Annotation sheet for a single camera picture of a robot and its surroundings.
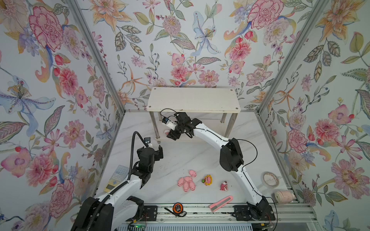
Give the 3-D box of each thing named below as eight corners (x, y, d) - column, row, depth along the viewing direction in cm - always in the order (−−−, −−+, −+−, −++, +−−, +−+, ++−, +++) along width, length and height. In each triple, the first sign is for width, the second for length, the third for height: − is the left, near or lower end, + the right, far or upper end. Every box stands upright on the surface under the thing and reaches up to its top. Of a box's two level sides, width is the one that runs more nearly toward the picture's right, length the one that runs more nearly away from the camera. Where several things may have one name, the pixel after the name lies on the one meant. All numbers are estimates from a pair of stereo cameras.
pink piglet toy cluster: (177, 191, 83) (177, 190, 81) (177, 177, 88) (177, 176, 86) (195, 191, 83) (195, 190, 81) (194, 177, 88) (195, 176, 86)
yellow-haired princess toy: (207, 187, 84) (208, 185, 80) (201, 181, 86) (202, 178, 82) (213, 182, 86) (214, 179, 82) (207, 176, 88) (208, 173, 84)
